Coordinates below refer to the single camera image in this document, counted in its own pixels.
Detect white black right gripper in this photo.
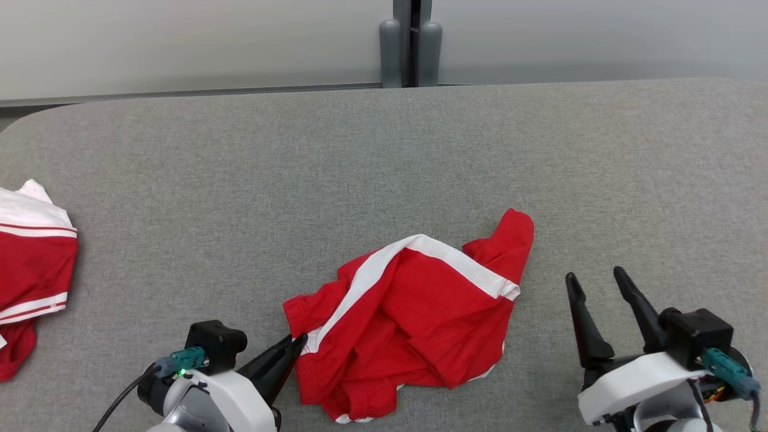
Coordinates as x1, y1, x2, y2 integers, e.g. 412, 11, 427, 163
565, 266, 712, 427

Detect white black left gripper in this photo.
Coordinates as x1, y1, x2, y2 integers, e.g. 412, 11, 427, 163
173, 334, 309, 432

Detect red shorts with white stripe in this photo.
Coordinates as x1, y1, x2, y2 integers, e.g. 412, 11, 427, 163
283, 208, 535, 424

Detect red white jersey shirt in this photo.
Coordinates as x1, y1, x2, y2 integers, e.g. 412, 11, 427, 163
0, 179, 79, 382

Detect grey cylindrical partition foot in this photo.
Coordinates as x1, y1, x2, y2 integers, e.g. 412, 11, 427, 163
379, 19, 403, 89
418, 21, 443, 88

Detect teal left camera connector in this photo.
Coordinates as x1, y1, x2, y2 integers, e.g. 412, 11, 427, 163
153, 347, 209, 377

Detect teal camera connector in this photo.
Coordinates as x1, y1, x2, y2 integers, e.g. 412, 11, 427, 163
153, 347, 209, 377
702, 348, 761, 400

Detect teal right camera connector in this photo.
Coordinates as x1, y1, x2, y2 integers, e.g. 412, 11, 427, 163
702, 348, 761, 400

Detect black left camera cable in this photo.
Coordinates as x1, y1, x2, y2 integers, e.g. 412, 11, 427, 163
93, 363, 163, 432

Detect black camera cable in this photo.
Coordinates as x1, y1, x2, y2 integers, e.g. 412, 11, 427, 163
93, 363, 163, 432
746, 384, 764, 432

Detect black right camera cable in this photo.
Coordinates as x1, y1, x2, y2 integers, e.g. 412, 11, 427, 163
746, 384, 764, 432

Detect grey partition base rail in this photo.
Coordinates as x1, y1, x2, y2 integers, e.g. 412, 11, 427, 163
0, 83, 385, 109

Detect grey metal partition post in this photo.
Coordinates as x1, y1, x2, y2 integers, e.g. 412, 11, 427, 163
393, 0, 433, 88

